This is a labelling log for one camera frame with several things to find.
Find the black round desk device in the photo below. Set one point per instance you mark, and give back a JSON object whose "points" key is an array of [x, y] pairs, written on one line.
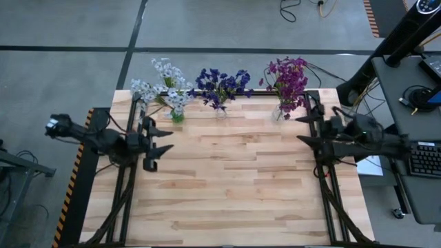
{"points": [[420, 100]]}

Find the ribbed clear glass vase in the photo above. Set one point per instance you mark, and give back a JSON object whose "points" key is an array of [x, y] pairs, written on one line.
{"points": [[277, 115]]}

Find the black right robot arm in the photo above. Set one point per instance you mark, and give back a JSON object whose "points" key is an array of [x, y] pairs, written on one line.
{"points": [[386, 148]]}

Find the grey metal stand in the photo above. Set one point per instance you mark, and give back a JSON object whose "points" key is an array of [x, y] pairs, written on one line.
{"points": [[27, 164]]}

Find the black caster wheel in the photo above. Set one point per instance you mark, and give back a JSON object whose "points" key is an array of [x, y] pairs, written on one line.
{"points": [[398, 213]]}

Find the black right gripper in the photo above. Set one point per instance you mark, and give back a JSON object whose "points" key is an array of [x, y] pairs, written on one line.
{"points": [[332, 137]]}

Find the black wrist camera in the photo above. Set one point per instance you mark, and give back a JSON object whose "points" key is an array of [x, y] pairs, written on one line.
{"points": [[361, 127], [127, 146]]}

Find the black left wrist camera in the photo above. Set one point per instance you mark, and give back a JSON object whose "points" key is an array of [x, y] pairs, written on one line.
{"points": [[127, 146]]}

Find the black tower fan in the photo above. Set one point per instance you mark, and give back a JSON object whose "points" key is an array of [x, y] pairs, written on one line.
{"points": [[382, 58]]}

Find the smooth clear glass vase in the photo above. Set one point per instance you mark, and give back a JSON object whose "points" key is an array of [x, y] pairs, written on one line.
{"points": [[221, 113]]}

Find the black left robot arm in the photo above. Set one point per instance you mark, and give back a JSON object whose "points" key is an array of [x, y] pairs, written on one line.
{"points": [[100, 139]]}

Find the green glass vase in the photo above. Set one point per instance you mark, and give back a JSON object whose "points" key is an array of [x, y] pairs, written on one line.
{"points": [[177, 118]]}

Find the dark tablet device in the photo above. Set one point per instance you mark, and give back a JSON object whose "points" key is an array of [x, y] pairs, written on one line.
{"points": [[432, 67]]}

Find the grey desk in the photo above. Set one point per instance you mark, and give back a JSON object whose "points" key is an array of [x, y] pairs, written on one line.
{"points": [[413, 193]]}

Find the black floor mat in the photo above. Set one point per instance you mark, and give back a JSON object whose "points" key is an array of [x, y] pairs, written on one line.
{"points": [[389, 8]]}

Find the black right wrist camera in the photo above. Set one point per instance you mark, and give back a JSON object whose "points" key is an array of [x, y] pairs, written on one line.
{"points": [[361, 127]]}

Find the white paper sheet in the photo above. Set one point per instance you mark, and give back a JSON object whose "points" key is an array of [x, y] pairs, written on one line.
{"points": [[372, 167]]}

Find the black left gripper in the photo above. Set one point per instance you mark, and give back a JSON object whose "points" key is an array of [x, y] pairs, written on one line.
{"points": [[142, 144]]}

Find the black platform with hazard stripes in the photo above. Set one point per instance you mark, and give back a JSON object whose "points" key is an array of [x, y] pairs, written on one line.
{"points": [[77, 206]]}

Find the black keyboard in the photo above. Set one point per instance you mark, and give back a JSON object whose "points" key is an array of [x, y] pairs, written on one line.
{"points": [[425, 160]]}

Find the white artificial flower bunch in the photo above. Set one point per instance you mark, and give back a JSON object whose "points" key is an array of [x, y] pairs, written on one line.
{"points": [[167, 70], [176, 98], [142, 89]]}

